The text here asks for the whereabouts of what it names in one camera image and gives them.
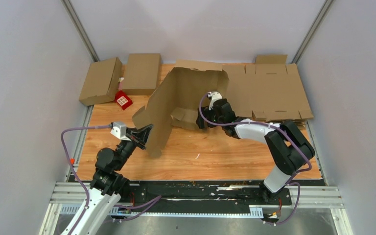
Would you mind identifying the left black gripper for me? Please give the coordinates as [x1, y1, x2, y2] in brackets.
[114, 124, 154, 171]

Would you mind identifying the cardboard box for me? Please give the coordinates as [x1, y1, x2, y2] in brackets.
[122, 53, 162, 95]
[132, 60, 229, 158]
[79, 57, 122, 106]

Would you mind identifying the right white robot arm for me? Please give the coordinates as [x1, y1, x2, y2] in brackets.
[196, 98, 315, 205]

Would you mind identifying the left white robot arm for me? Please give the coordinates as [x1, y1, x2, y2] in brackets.
[62, 121, 153, 235]

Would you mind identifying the folded cardboard box upright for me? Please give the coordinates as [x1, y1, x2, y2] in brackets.
[122, 53, 162, 95]

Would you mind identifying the red plastic block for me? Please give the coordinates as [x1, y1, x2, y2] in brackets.
[114, 90, 133, 110]

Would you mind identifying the stack of flat cardboard sheets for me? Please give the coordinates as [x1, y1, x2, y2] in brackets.
[223, 54, 314, 122]

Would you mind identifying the pink white small item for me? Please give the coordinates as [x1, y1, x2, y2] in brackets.
[118, 77, 124, 91]

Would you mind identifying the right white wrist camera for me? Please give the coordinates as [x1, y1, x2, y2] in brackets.
[207, 91, 223, 110]

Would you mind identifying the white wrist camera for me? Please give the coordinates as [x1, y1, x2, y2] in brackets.
[110, 121, 130, 141]
[207, 91, 223, 110]

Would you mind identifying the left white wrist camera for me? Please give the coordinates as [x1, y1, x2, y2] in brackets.
[110, 121, 130, 141]

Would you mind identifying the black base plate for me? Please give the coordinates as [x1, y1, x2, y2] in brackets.
[118, 180, 296, 214]

